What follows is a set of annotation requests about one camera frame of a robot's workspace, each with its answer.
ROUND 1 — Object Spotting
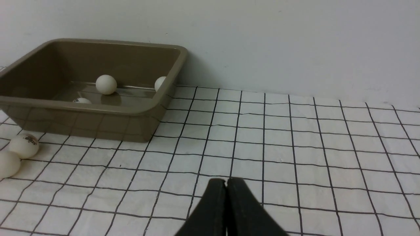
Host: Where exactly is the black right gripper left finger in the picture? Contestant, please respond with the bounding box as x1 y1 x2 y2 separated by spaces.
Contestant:
176 178 226 236

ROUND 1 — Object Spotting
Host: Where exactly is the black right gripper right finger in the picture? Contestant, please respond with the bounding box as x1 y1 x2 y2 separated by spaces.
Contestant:
226 178 288 236

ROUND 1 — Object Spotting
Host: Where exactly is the white ping-pong ball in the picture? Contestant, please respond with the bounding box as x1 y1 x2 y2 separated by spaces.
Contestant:
0 150 21 179
8 133 40 159
154 76 166 92
95 75 117 95

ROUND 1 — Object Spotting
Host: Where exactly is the white ping-pong ball back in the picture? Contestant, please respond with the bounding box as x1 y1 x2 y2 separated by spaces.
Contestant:
8 133 40 159

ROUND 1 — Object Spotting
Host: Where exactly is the white ping-pong ball logo bin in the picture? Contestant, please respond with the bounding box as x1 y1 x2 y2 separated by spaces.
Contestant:
73 97 92 104

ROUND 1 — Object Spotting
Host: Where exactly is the white black-grid tablecloth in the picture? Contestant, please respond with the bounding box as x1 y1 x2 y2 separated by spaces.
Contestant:
1 86 419 236

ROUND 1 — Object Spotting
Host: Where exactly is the olive plastic bin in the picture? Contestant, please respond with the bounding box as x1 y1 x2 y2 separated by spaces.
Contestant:
0 38 188 143

